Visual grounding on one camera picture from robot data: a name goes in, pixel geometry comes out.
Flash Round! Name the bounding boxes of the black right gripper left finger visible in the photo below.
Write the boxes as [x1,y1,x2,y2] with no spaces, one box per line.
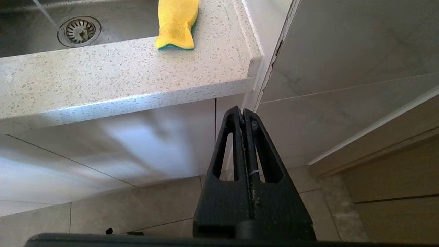
[193,106,254,239]

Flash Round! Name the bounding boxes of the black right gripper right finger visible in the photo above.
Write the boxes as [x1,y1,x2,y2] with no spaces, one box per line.
[244,109,312,223]

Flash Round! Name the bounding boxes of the yellow sponge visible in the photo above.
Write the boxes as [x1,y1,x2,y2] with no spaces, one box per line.
[154,0,200,51]

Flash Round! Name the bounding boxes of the metal sink drain strainer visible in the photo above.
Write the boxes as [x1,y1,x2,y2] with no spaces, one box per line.
[57,16,102,48]

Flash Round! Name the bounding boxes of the stainless steel sink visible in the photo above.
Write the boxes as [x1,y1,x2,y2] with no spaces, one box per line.
[0,0,160,58]

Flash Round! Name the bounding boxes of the white cabinet door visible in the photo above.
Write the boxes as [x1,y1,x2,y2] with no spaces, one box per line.
[0,99,216,217]

